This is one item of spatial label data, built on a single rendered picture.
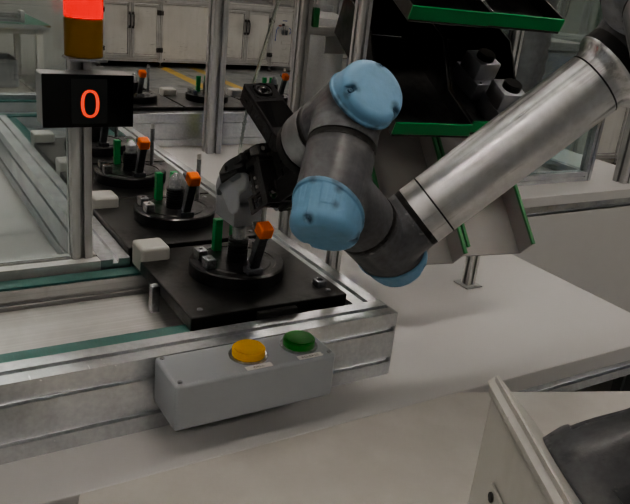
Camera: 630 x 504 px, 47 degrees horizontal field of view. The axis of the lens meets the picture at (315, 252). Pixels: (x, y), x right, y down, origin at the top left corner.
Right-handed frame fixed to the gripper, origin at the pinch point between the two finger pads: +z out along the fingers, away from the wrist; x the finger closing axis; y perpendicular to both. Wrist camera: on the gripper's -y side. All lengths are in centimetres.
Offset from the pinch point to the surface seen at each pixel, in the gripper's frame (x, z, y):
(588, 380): 55, -4, 40
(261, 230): -0.9, -5.7, 8.6
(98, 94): -17.8, -0.1, -13.7
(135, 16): 275, 720, -472
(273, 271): 3.2, 1.1, 13.1
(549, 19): 45, -25, -15
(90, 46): -18.8, -3.6, -18.8
